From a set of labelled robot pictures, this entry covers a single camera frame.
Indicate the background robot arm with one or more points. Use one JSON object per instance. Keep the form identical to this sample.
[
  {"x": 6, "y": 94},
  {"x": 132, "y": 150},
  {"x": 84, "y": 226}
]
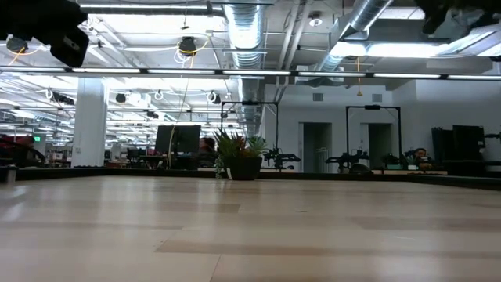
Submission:
[
  {"x": 282, "y": 157},
  {"x": 346, "y": 158}
]

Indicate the white square column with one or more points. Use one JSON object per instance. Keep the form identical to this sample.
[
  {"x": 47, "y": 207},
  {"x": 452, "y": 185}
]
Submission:
[{"x": 90, "y": 121}]

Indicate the person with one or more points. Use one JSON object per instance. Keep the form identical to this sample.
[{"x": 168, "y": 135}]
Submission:
[
  {"x": 206, "y": 147},
  {"x": 23, "y": 150},
  {"x": 422, "y": 154}
]

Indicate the black cabinet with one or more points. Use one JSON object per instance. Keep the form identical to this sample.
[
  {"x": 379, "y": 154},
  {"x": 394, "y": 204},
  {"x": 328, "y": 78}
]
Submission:
[{"x": 466, "y": 145}]

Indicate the doorway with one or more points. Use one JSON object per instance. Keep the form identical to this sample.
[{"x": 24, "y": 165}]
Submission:
[
  {"x": 315, "y": 145},
  {"x": 377, "y": 141}
]

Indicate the background black monitor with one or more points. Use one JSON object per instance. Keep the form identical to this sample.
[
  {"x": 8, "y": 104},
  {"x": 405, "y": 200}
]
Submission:
[{"x": 178, "y": 139}]

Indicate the overhead LED light bar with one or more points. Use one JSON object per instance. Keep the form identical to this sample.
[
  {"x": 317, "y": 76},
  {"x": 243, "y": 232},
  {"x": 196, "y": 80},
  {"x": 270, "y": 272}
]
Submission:
[{"x": 254, "y": 72}]

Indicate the potted succulent plant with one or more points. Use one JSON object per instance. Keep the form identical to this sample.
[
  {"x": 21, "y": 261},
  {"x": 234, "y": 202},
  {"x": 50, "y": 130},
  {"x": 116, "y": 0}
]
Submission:
[{"x": 243, "y": 168}]

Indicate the silver spiral air duct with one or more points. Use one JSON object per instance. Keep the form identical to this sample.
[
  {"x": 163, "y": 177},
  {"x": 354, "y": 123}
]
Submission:
[
  {"x": 244, "y": 31},
  {"x": 364, "y": 15}
]

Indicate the black background rig frame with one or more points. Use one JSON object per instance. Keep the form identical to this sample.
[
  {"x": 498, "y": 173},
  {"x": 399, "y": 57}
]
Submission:
[
  {"x": 250, "y": 103},
  {"x": 372, "y": 106}
]

